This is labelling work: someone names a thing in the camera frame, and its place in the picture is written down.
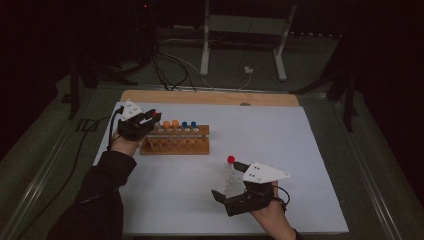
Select white metal stand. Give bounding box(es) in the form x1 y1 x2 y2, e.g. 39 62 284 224
199 0 298 82

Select clear acrylic test tube rack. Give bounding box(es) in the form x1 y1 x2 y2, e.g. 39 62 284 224
223 163 248 200

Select left hand-held gripper cable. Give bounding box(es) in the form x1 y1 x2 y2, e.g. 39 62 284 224
106 105 125 152

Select black cable bundle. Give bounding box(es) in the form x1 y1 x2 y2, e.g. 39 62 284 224
150 49 198 92

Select black floor cable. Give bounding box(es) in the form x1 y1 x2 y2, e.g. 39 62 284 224
16 114 112 240

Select right hand-held gripper cable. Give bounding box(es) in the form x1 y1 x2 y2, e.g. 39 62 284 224
274 185 292 213

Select white table sheet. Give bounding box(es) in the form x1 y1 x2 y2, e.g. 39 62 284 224
67 101 349 236

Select metal frame rail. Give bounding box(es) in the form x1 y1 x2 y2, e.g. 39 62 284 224
0 84 111 240
329 98 403 240

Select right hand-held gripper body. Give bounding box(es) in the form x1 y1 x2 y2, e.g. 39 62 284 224
224 161 291 218

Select white cable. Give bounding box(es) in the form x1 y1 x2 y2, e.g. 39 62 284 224
159 38 254 91

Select black tripod stand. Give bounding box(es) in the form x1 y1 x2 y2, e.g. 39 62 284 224
61 49 138 120
289 63 360 133

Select person's right hand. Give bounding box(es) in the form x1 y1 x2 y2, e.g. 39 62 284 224
249 181 295 231

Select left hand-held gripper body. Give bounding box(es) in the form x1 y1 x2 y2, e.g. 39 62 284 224
117 99 151 141

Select hand-held gripper cable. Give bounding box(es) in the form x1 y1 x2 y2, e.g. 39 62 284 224
274 185 292 213
106 105 125 152

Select person's left hand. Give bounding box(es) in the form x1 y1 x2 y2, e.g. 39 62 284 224
110 131 143 158

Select wooden test tube rack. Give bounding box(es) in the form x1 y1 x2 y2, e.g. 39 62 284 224
136 124 211 156

